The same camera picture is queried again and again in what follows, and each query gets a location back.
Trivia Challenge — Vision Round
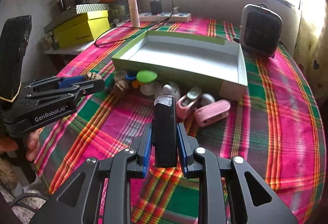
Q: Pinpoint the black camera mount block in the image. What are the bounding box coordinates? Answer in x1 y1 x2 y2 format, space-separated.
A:
1 15 32 102

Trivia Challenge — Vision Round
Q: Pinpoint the green and white cardboard tray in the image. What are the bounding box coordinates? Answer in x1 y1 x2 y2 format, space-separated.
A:
112 31 248 101

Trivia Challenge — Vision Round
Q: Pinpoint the orange spiral toy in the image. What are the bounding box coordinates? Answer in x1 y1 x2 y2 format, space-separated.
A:
131 80 144 89

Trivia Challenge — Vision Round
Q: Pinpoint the black charger cable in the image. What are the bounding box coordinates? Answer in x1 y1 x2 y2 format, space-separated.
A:
93 0 175 48

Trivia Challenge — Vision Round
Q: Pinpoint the plaid bed blanket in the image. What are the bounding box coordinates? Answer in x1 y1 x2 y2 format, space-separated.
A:
35 29 327 223

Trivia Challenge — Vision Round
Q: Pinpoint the striped gift box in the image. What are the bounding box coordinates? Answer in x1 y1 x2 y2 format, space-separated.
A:
43 3 109 34

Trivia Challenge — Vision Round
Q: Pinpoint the white power strip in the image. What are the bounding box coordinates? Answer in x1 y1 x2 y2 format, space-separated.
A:
139 13 192 23

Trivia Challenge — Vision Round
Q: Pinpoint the white round mushroom lamp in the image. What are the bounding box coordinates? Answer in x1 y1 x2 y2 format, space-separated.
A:
199 93 215 107

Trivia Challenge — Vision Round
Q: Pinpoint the black charger adapter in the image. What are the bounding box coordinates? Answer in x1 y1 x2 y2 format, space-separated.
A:
150 0 163 15

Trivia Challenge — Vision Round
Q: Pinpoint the pink case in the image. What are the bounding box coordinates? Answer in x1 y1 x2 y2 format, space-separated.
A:
194 99 231 127

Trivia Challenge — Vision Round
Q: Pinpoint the black rectangular device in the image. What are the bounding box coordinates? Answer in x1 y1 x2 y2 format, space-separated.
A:
152 95 177 168

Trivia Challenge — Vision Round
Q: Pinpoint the grey portable fan heater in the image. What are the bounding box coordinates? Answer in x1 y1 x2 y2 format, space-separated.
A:
239 3 282 57

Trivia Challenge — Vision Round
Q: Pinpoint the white cosmetic tube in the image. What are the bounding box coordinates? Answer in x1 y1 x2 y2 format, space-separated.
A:
128 0 140 28

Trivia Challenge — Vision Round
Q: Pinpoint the brown walnut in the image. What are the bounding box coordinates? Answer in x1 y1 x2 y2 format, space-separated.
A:
84 72 102 80
113 80 129 99

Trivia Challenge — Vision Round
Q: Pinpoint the cream patterned curtain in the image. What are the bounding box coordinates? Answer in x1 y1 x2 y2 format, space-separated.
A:
294 0 327 100

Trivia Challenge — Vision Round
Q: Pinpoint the person's left hand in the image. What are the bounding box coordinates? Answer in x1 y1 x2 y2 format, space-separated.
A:
0 128 43 161

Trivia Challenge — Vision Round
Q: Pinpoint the yellow shoe box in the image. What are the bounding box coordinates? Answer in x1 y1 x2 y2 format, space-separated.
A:
53 10 110 49

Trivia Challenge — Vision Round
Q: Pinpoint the pink clip with grey pad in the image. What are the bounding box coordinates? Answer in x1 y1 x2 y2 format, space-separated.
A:
176 87 202 120

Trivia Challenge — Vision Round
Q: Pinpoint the white panda toy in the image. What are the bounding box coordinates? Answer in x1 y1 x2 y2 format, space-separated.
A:
154 81 181 101

